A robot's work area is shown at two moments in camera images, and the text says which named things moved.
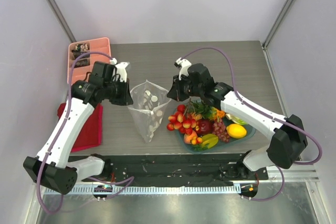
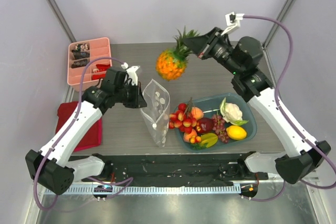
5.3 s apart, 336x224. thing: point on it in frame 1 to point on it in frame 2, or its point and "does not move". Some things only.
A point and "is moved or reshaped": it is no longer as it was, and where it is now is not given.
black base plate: x=183 y=169 does not move
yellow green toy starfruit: x=210 y=139 does not move
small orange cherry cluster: x=196 y=139 does not move
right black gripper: x=175 y=91 to x=208 y=44
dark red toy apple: x=206 y=126 does not move
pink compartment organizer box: x=83 y=66 does not move
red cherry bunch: x=184 y=119 does not move
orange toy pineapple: x=207 y=112 to x=170 y=63
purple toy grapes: x=219 y=129 does not move
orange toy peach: x=188 y=138 to x=197 y=113
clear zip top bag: x=147 y=101 is moved or reshaped
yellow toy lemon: x=236 y=130 does not move
